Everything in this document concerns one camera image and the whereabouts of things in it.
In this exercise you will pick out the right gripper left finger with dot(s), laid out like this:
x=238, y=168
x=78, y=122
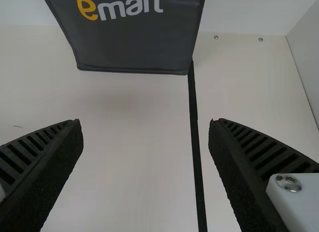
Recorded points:
x=40, y=179

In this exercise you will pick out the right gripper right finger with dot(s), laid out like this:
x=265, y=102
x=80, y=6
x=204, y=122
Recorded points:
x=249, y=179

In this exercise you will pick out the black strip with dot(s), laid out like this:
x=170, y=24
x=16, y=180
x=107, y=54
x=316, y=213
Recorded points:
x=197, y=142

